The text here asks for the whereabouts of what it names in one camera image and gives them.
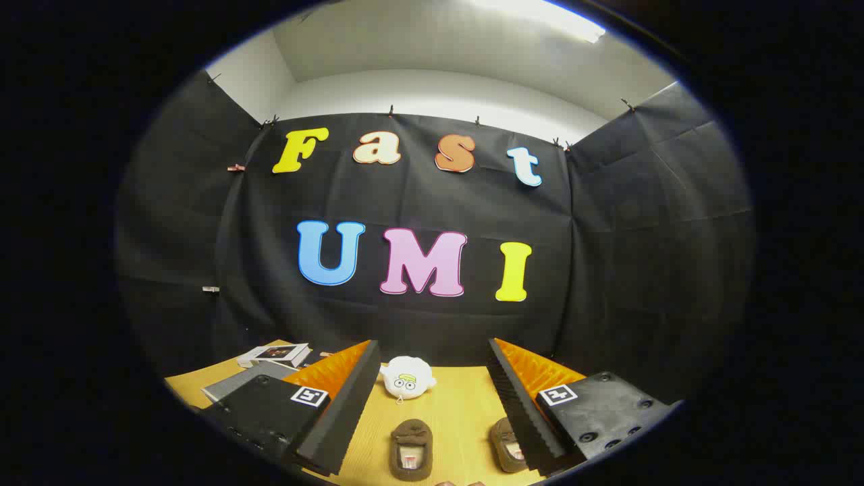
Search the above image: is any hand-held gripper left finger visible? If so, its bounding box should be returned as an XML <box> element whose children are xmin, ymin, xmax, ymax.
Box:
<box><xmin>202</xmin><ymin>340</ymin><xmax>382</xmax><ymax>477</ymax></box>

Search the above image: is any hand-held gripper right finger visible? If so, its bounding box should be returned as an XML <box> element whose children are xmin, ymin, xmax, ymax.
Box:
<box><xmin>487</xmin><ymin>337</ymin><xmax>682</xmax><ymax>477</ymax></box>

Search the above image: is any brown fuzzy shoe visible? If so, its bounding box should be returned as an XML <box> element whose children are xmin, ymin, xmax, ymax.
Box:
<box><xmin>389</xmin><ymin>418</ymin><xmax>435</xmax><ymax>481</ymax></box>
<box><xmin>489</xmin><ymin>417</ymin><xmax>529</xmax><ymax>473</ymax></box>

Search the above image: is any grey fabric storage box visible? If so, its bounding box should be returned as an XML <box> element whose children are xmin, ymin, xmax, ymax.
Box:
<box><xmin>201</xmin><ymin>361</ymin><xmax>298</xmax><ymax>404</ymax></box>

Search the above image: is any white plush toy with eyes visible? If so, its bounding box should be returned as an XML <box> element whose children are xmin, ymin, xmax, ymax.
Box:
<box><xmin>379</xmin><ymin>356</ymin><xmax>437</xmax><ymax>404</ymax></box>

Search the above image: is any white cover book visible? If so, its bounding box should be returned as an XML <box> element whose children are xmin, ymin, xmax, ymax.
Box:
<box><xmin>238</xmin><ymin>343</ymin><xmax>311</xmax><ymax>369</ymax></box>

